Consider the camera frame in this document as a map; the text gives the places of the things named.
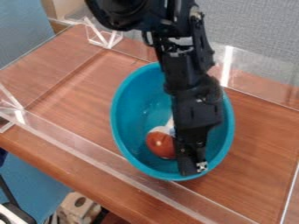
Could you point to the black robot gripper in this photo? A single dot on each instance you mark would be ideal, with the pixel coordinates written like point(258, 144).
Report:
point(197, 113)

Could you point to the blue plastic bowl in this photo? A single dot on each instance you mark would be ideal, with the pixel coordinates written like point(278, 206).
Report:
point(141, 108)

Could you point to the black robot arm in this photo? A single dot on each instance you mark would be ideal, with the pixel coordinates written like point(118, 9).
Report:
point(173, 29)

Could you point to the clear acrylic table barrier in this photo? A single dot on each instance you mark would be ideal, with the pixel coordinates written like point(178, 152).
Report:
point(55, 97)

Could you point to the red and white toy mushroom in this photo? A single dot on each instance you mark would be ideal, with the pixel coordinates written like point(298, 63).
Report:
point(159, 142)

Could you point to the wooden block with hole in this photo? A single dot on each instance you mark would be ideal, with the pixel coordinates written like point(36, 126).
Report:
point(78, 209)

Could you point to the wooden shelf in background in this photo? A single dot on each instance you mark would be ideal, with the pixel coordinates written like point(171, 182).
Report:
point(67, 13)

